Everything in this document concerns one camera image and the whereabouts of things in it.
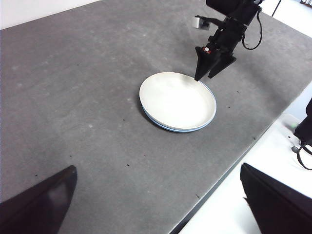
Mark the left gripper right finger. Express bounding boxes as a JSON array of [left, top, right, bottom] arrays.
[[240, 162, 312, 234]]

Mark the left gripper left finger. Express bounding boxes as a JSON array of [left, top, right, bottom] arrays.
[[0, 165, 78, 234]]

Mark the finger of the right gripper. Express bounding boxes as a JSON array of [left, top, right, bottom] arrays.
[[208, 56, 237, 78], [194, 46, 220, 81]]

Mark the white round plate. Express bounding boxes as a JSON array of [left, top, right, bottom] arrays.
[[139, 71, 217, 130]]

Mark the blue round plate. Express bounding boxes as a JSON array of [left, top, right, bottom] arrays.
[[141, 82, 217, 134]]

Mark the thin black rod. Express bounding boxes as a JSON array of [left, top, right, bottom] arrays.
[[271, 0, 281, 17]]

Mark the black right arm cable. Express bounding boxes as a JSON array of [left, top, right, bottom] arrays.
[[241, 11, 263, 51]]

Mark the pale grey camera box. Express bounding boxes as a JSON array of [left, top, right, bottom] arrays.
[[194, 15, 211, 30]]

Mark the black equipment with cables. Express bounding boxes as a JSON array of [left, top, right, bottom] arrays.
[[291, 97, 312, 171]]

